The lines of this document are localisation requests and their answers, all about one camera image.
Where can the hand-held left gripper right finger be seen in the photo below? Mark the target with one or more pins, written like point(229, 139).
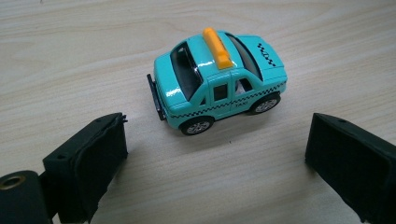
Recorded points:
point(358, 168)

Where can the turquoise toy taxi car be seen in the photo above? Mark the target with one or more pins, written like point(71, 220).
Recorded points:
point(214, 84)

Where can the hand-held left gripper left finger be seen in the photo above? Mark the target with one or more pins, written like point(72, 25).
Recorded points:
point(90, 168)

